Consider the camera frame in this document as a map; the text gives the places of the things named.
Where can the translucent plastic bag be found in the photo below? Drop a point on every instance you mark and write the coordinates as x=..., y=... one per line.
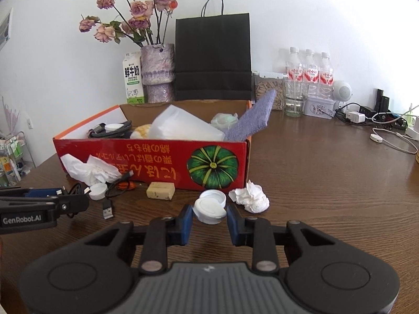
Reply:
x=177, y=124

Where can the purple ceramic vase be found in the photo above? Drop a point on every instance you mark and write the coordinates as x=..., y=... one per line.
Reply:
x=158, y=72

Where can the green white milk carton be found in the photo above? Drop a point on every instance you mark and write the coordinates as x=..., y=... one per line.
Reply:
x=132, y=78

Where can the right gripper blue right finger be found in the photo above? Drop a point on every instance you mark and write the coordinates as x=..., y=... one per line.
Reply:
x=234, y=222

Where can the black paper bag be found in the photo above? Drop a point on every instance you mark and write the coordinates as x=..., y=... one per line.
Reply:
x=213, y=57

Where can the white charger plug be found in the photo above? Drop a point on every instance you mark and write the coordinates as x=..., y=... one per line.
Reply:
x=355, y=117

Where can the wall poster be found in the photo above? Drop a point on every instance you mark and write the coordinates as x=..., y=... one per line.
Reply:
x=5, y=29

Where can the water bottle middle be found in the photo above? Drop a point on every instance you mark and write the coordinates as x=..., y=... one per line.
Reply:
x=311, y=73

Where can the water bottle left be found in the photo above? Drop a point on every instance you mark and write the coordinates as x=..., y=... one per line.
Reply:
x=294, y=68

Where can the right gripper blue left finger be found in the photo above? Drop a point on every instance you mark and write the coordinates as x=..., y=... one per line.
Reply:
x=184, y=221

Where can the purple towel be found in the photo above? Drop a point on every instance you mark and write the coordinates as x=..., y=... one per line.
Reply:
x=253, y=120

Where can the black power strip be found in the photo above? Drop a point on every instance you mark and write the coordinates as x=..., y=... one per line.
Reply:
x=381, y=116

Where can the red pumpkin cardboard box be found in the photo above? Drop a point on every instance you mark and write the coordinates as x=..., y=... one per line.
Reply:
x=190, y=165

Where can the crumpled white tissue left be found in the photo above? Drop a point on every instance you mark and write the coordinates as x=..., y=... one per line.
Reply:
x=91, y=172

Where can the dried pink roses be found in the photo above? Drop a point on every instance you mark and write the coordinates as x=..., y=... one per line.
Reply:
x=144, y=22

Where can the wire rack shelf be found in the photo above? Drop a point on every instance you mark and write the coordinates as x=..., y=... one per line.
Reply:
x=16, y=159

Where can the yellow white plush toy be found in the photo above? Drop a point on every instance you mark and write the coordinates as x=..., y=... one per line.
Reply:
x=141, y=132

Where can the water bottle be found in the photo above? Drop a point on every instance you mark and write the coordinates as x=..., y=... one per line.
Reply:
x=311, y=73
x=326, y=76
x=294, y=68

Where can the small white bottle cap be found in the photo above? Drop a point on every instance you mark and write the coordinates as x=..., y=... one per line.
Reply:
x=98, y=191

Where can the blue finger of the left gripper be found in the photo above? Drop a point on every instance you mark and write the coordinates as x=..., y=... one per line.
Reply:
x=43, y=193

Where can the white green wrapped ball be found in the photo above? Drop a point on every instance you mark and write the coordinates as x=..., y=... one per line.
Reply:
x=223, y=122

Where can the white plastic jar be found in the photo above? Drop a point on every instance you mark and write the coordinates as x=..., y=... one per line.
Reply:
x=216, y=195

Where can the glass jar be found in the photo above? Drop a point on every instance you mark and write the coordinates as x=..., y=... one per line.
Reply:
x=294, y=98

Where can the water bottle right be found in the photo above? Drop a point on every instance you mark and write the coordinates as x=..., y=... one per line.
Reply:
x=326, y=76

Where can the white tin box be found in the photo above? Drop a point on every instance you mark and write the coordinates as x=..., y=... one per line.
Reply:
x=319, y=107

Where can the crumpled white tissue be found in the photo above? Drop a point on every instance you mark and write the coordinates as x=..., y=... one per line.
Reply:
x=252, y=198
x=91, y=172

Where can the yellow soap bar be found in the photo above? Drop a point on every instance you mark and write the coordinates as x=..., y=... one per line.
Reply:
x=161, y=190

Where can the crumpled white tissue right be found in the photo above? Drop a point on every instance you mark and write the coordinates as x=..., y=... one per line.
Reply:
x=252, y=198

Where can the white plastic jar lid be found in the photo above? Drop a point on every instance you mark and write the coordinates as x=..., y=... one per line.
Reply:
x=209, y=211

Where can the white round speaker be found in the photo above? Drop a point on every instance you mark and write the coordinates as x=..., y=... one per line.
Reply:
x=341, y=91

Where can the clear container with pellets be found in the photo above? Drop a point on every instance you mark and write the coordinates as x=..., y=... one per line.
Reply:
x=263, y=82

